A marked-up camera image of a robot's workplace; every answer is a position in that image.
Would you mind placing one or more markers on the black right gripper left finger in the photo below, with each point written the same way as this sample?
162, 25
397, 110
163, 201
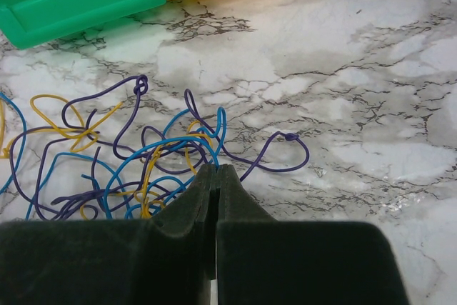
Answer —
162, 260

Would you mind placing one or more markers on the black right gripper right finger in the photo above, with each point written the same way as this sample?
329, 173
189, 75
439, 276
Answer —
261, 260

